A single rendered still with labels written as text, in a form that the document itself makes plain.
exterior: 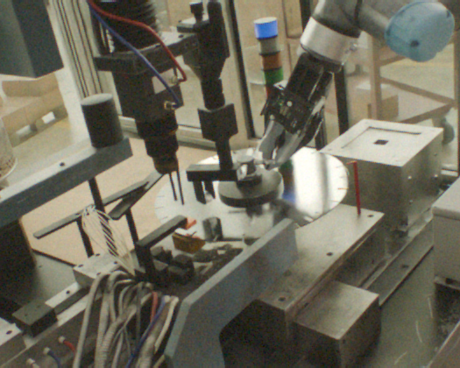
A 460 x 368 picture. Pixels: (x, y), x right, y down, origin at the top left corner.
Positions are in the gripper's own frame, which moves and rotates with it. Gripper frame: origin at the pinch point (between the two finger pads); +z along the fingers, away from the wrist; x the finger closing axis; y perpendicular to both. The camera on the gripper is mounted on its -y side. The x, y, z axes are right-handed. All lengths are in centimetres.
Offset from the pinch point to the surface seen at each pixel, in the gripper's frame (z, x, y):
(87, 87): 40, -79, -72
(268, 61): -8.6, -13.8, -23.4
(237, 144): 24, -21, -57
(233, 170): -0.5, -2.5, 11.5
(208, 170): 1.4, -5.9, 11.8
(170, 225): 8.6, -5.7, 19.6
